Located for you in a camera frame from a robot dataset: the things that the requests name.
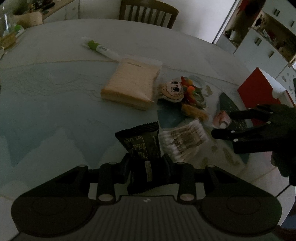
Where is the pink small box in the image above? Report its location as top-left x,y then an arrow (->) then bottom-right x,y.
212,110 -> 232,128

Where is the tan tissue pack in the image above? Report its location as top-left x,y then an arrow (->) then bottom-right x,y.
100,58 -> 161,110

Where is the round face plush doll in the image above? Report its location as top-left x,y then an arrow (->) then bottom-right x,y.
158,79 -> 184,103

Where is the black snack packet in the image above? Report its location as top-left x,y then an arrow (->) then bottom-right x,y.
115,121 -> 163,195

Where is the red white cardboard box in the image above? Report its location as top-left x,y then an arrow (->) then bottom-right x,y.
237,67 -> 295,108

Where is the green capped white tube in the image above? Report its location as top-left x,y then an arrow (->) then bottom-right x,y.
82,39 -> 122,62

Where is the grey wall cabinet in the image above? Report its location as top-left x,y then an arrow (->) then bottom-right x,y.
214,0 -> 295,78

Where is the dark wooden chair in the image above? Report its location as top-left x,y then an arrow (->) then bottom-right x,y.
119,0 -> 179,29

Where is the white side cabinet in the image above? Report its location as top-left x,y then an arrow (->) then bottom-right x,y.
43,0 -> 80,24

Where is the cotton swab pack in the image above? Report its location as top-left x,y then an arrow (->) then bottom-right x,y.
159,119 -> 208,162

